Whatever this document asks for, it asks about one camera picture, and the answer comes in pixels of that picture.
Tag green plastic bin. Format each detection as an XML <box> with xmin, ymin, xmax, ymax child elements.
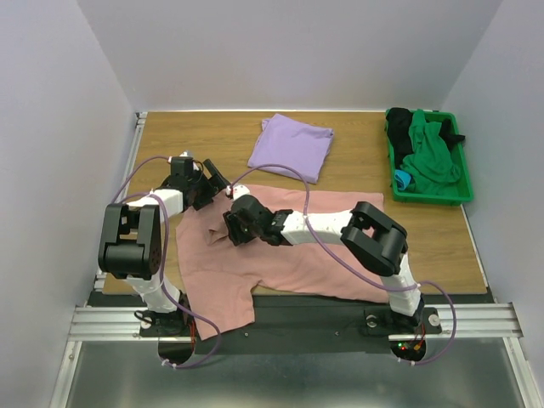
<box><xmin>384</xmin><ymin>110</ymin><xmax>473</xmax><ymax>207</ymax></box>

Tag right aluminium rail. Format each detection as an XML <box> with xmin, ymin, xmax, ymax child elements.
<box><xmin>388</xmin><ymin>302</ymin><xmax>526</xmax><ymax>341</ymax></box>

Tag aluminium rail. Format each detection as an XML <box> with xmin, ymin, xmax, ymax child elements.
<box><xmin>69</xmin><ymin>112</ymin><xmax>165</xmax><ymax>342</ymax></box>
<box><xmin>388</xmin><ymin>302</ymin><xmax>526</xmax><ymax>341</ymax></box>

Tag blue garment in bin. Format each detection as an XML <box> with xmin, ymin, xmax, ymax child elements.
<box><xmin>394</xmin><ymin>169</ymin><xmax>412</xmax><ymax>191</ymax></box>

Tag black t shirt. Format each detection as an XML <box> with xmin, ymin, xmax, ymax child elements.
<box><xmin>385</xmin><ymin>107</ymin><xmax>466</xmax><ymax>161</ymax></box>

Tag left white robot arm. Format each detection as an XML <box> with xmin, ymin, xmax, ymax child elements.
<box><xmin>98</xmin><ymin>153</ymin><xmax>230</xmax><ymax>335</ymax></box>

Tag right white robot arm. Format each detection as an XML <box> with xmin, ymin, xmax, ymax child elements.
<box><xmin>223</xmin><ymin>195</ymin><xmax>424</xmax><ymax>332</ymax></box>

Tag purple t shirt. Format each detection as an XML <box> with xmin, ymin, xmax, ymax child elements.
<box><xmin>247</xmin><ymin>114</ymin><xmax>334</xmax><ymax>184</ymax></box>

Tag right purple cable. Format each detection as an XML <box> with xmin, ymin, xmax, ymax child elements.
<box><xmin>227</xmin><ymin>164</ymin><xmax>458</xmax><ymax>366</ymax></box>

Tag purple cable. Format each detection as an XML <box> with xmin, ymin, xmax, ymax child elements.
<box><xmin>110</xmin><ymin>156</ymin><xmax>223</xmax><ymax>371</ymax></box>
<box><xmin>227</xmin><ymin>164</ymin><xmax>458</xmax><ymax>366</ymax></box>

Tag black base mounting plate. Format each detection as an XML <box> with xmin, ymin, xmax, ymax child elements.
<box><xmin>134</xmin><ymin>295</ymin><xmax>442</xmax><ymax>361</ymax></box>

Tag green t shirt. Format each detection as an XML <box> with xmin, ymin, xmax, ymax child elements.
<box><xmin>400</xmin><ymin>110</ymin><xmax>461</xmax><ymax>196</ymax></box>

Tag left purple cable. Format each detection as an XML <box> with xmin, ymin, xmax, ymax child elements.
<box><xmin>110</xmin><ymin>156</ymin><xmax>223</xmax><ymax>371</ymax></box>

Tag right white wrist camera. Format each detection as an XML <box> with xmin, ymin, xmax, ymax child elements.
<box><xmin>225</xmin><ymin>184</ymin><xmax>251</xmax><ymax>201</ymax></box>

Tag pink printed t shirt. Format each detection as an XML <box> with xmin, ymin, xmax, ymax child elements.
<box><xmin>176</xmin><ymin>194</ymin><xmax>388</xmax><ymax>339</ymax></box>

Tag left aluminium rail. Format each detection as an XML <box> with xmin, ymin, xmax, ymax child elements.
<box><xmin>69</xmin><ymin>112</ymin><xmax>165</xmax><ymax>342</ymax></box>

